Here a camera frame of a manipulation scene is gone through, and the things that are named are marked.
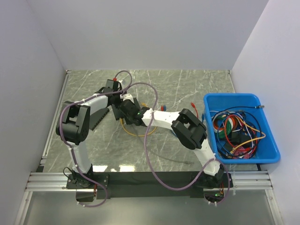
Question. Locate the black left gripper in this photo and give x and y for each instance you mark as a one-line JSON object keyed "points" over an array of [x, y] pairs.
{"points": [[118, 93]]}

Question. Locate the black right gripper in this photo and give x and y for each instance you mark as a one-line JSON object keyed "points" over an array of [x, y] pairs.
{"points": [[128, 122]]}

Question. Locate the black network switch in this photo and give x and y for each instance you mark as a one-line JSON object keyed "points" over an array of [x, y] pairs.
{"points": [[97, 117]]}

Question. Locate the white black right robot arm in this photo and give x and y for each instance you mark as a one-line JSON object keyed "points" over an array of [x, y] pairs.
{"points": [[190, 131]]}

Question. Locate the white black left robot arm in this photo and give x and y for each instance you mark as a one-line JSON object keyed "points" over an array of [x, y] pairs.
{"points": [[75, 122]]}

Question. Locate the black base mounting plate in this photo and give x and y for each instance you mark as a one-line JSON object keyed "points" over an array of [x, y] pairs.
{"points": [[150, 185]]}

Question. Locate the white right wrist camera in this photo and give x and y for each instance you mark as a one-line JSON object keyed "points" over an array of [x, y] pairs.
{"points": [[126, 96]]}

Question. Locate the aluminium frame rail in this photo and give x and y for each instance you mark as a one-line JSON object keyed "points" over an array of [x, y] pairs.
{"points": [[54, 181]]}

